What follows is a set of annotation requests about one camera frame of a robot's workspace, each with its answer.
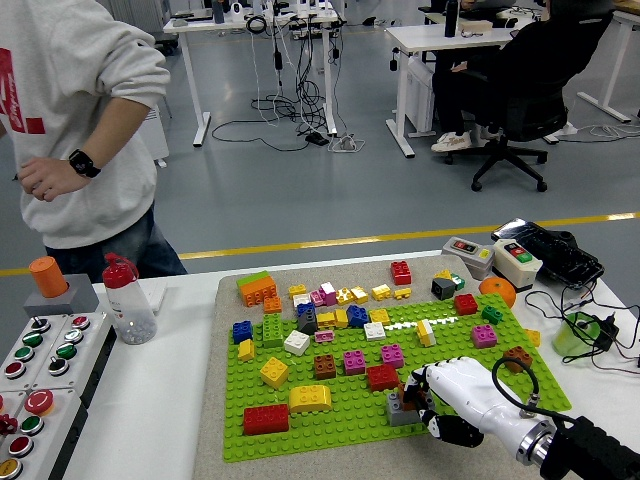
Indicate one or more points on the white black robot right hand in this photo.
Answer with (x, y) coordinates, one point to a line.
(465, 392)

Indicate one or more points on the person's left hand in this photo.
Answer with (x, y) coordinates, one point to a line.
(47, 177)

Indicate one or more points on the brown square toy brick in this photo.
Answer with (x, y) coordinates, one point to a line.
(519, 357)
(325, 367)
(415, 395)

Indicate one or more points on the dark grey long toy brick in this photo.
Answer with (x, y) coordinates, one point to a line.
(402, 420)

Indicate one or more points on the light grey long toy brick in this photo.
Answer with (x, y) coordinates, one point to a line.
(393, 404)

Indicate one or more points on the red sloped toy brick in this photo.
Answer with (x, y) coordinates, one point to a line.
(382, 377)

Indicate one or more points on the blue square toy brick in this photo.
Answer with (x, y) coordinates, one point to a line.
(242, 332)
(357, 316)

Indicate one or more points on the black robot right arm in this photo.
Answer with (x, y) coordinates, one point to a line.
(595, 450)

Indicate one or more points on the person's left forearm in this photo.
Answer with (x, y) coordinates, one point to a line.
(117, 130)

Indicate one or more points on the magenta square toy brick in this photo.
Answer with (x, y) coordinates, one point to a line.
(485, 337)
(354, 363)
(392, 356)

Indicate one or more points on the yellow and white toy brick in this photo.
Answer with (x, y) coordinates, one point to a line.
(426, 334)

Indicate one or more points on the small green toy brick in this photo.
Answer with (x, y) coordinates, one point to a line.
(492, 315)

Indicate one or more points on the white square toy brick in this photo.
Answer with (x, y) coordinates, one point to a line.
(374, 332)
(296, 343)

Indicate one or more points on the green and white toy brick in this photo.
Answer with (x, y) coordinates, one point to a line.
(458, 282)

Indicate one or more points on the yellow sloped toy brick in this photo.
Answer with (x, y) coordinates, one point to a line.
(443, 275)

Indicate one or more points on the green studded baseplate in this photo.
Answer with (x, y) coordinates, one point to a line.
(345, 432)

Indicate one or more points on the yellow curved toy brick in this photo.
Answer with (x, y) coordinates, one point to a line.
(310, 399)

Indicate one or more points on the tall magenta toy brick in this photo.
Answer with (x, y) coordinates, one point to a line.
(328, 293)

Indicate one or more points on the dark grey sloped toy brick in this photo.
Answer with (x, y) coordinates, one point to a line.
(308, 324)

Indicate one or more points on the pink toy brick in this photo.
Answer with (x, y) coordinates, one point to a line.
(317, 298)

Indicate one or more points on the small blue toy brick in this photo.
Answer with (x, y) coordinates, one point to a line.
(306, 308)

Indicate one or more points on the small white toy brick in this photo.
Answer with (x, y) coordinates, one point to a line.
(302, 300)

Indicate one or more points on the large yellow square toy brick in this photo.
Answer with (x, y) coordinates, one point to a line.
(274, 372)

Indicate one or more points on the red long toy brick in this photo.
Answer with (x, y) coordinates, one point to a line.
(266, 420)

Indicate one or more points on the tall green toy brick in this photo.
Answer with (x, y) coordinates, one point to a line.
(273, 331)

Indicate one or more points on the small orange toy brick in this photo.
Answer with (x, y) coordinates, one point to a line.
(273, 305)

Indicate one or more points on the small yellow toy brick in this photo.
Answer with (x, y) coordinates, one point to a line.
(246, 350)

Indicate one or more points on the large orange toy brick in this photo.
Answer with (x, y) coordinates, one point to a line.
(260, 293)

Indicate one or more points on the black wristwatch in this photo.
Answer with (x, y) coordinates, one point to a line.
(84, 164)

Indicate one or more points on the person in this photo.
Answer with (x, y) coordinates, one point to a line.
(532, 55)
(75, 125)

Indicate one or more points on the orange cylinder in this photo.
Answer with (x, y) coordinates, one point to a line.
(47, 277)

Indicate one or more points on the orange fruit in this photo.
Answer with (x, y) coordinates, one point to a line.
(497, 292)

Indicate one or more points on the dark grey cube brick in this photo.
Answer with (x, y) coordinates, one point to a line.
(443, 289)

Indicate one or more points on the green translucent cup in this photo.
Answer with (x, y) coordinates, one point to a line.
(566, 341)

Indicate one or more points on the white electric panel heater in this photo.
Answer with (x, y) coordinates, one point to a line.
(155, 132)

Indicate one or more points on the small yellow flat brick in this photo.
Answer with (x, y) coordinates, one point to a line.
(402, 293)

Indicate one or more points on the grey block base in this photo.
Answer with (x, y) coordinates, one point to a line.
(80, 301)

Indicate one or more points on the small pink flat brick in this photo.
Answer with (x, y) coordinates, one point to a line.
(324, 336)

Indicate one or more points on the clear bottle with red cap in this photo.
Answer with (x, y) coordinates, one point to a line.
(130, 307)

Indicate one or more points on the black plug adapter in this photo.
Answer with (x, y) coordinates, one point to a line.
(607, 327)

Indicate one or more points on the black electronic device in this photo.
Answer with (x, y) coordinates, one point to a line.
(562, 260)

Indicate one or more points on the grey four-button control box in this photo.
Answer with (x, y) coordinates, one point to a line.
(22, 354)
(65, 351)

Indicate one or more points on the black platform dolly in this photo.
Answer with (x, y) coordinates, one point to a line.
(169, 45)

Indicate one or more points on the white desk with gadgets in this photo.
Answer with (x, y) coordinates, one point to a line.
(202, 25)

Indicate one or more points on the control box with emergency stop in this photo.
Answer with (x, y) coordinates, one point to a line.
(39, 401)

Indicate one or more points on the lime green flat brick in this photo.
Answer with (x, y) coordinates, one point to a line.
(252, 278)

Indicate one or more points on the grey-blue cylinder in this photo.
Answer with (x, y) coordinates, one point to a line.
(218, 12)

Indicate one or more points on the black office chair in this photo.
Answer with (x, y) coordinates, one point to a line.
(505, 155)

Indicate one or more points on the black power strip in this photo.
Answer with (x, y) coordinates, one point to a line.
(317, 139)

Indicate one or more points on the white case under desk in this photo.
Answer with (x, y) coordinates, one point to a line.
(420, 95)

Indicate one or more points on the tan cardboard box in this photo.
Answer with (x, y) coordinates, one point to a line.
(476, 25)

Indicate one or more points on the black bottle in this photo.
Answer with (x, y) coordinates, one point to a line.
(451, 19)

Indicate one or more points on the beige two-button switch box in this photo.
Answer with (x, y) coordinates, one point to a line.
(514, 276)

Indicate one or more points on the grey two-button switch box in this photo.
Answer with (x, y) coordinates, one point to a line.
(475, 265)

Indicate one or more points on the small white camera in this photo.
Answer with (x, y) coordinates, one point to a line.
(237, 12)

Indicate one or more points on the white desk frame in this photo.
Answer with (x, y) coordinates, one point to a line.
(617, 64)

